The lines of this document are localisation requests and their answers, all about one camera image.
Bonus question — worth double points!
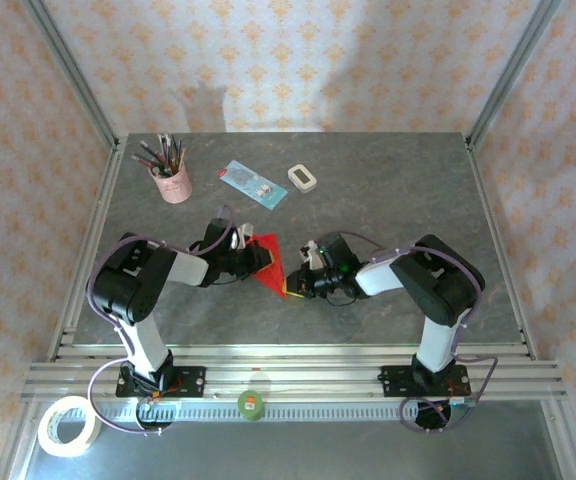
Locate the aluminium frame post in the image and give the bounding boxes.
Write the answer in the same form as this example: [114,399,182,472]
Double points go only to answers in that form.
[20,0,122,151]
[465,0,564,149]

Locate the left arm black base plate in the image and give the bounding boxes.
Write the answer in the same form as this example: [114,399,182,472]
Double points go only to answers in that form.
[115,366,207,399]

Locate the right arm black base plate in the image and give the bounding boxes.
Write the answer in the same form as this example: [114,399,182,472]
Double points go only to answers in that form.
[380,364,469,399]

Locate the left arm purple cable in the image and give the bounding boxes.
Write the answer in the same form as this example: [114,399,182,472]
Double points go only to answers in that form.
[86,203,234,435]

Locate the pink pencil cup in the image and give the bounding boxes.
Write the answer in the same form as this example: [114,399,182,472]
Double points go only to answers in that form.
[147,160,194,205]

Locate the white masking tape roll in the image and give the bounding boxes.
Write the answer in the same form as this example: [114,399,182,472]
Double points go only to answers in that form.
[36,395,103,458]

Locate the aluminium table side rail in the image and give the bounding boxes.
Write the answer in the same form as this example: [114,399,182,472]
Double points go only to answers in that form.
[47,142,127,362]
[465,142,539,362]

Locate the grey slotted cable duct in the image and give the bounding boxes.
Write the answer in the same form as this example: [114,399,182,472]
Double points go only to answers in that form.
[92,402,452,422]

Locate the black round cable port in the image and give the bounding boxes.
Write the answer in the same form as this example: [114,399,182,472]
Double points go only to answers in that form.
[414,398,453,434]
[135,398,175,435]

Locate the small white digital timer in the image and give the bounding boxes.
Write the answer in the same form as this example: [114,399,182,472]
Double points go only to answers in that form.
[287,163,318,194]

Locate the red square paper sheet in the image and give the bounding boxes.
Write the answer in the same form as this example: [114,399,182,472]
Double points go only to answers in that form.
[250,232,289,300]

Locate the green tape roll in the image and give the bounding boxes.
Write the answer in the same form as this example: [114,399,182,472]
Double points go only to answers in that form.
[236,388,265,422]

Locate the aluminium mounting rail beam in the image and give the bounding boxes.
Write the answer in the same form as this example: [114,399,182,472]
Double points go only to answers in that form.
[21,343,568,403]

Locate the light blue flat packet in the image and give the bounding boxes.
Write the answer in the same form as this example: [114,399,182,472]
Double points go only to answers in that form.
[217,159,289,210]

